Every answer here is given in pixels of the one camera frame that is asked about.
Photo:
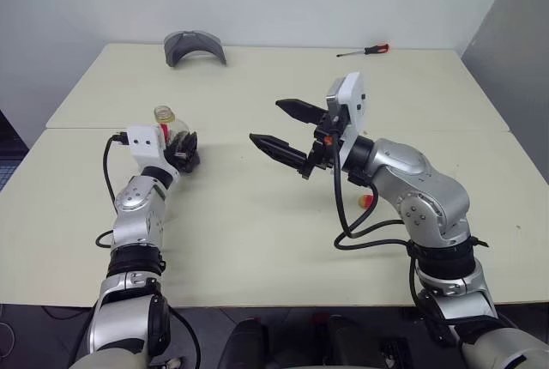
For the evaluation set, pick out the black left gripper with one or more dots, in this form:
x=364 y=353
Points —
x=186 y=164

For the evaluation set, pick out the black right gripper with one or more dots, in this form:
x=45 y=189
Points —
x=323 y=148

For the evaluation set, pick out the clear plastic bottle red tape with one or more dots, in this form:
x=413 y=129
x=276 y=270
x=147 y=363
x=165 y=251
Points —
x=178 y=126

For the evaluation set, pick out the yellow bottle cap red tape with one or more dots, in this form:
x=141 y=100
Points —
x=364 y=201

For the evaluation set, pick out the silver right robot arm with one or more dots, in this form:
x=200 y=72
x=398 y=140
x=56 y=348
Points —
x=429 y=197

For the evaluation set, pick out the grey curved plastic piece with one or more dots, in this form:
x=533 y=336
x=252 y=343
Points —
x=176 y=45

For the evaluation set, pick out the black mesh crate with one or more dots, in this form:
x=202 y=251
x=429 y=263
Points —
x=9 y=154

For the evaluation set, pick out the grey partition panel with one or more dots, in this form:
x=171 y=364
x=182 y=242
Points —
x=514 y=64

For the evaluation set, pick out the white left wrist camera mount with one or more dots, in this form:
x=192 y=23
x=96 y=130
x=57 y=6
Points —
x=143 y=146

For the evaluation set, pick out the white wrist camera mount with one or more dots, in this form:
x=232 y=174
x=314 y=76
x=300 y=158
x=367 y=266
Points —
x=349 y=103
x=143 y=146

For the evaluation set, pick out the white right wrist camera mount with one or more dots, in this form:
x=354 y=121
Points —
x=349 y=103

